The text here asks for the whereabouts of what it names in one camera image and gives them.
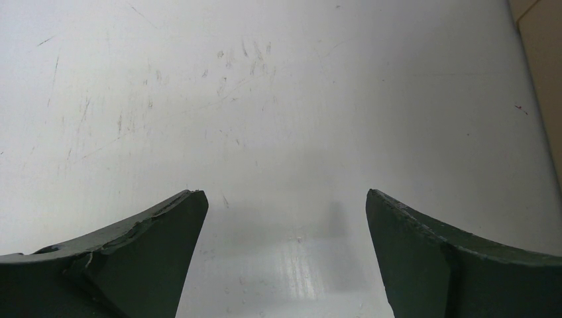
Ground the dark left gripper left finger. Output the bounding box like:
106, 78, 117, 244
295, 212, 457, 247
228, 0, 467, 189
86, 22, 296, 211
1, 190, 209, 317

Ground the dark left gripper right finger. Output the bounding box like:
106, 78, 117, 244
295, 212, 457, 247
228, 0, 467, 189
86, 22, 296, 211
366, 189, 561, 317

